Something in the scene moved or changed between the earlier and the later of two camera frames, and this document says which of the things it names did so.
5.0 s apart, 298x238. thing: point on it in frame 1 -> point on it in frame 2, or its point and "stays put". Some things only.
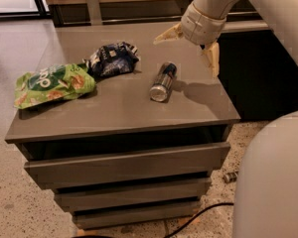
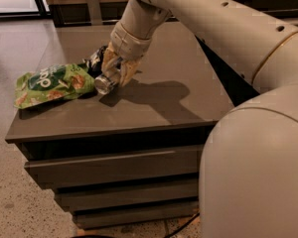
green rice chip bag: (53, 82) stays put
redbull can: (163, 83) -> (103, 84)
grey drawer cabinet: (117, 159) stays put
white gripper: (202, 26) -> (128, 45)
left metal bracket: (93, 7) stays put
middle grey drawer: (79, 199) stays put
